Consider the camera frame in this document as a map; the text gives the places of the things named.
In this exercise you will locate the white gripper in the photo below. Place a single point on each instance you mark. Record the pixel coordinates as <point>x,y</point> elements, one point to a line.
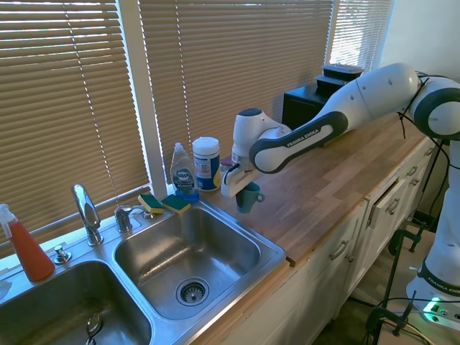
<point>237,181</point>

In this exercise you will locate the teal ceramic mug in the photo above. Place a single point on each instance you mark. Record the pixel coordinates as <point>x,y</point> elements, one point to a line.
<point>251,201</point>

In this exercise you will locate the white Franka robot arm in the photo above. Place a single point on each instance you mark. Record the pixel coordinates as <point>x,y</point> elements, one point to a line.
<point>359,100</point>

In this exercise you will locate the stainless steel double sink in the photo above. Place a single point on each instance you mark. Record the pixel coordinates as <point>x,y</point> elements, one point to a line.
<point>201,251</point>

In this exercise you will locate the chrome sink knob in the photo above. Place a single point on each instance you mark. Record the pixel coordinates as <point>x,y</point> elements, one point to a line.
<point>62,255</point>

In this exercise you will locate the metal sink stopper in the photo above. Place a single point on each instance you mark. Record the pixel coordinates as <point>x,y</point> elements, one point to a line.
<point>93,325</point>

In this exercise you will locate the white wipes canister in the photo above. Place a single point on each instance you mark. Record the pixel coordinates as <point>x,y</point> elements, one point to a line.
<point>206,161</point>

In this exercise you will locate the clear Dawn dish soap bottle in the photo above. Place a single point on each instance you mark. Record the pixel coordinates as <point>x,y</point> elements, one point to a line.
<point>184,172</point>

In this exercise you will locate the yellow green sponge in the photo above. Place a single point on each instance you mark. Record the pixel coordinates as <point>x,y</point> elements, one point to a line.
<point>176,204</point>
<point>151,204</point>

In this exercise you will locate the metal drain strainer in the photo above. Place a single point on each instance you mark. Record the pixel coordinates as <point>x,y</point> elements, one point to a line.
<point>192,292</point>

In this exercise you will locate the black microwave oven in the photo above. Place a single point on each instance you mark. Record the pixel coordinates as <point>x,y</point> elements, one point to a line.
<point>298,106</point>

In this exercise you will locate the chrome side sprayer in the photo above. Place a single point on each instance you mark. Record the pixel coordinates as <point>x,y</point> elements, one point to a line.
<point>123,218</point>

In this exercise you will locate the white kitchen cabinets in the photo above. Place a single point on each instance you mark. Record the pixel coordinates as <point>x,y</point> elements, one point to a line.
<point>323,287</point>

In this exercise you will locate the large black food container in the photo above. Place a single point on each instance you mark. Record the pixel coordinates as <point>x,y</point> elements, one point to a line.
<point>328,86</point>

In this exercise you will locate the chrome faucet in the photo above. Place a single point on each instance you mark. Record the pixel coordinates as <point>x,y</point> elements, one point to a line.
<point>88,215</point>

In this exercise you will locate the black clamp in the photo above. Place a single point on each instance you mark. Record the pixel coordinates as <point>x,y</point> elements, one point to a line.
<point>377,314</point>
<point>399,235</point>

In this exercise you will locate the small black food container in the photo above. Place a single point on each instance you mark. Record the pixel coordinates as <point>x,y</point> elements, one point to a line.
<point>341,71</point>

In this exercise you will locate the black stand pole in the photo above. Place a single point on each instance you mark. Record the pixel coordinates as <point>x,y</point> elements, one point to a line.
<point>392,273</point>

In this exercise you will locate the wide tan window blind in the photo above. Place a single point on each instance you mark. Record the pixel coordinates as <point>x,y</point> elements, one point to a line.
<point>61,108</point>

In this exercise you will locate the narrow white window blind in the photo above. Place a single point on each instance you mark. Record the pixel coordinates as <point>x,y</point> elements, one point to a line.
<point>359,36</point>

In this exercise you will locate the orange spray bottle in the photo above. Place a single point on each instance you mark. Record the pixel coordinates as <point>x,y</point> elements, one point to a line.
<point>30,251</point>

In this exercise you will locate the maroon wrist camera mount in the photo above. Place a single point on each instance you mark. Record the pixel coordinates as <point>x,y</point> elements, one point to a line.
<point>227,163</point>

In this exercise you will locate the white window frame post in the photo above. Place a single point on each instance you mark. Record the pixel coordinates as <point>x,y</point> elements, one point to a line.
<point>143,90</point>

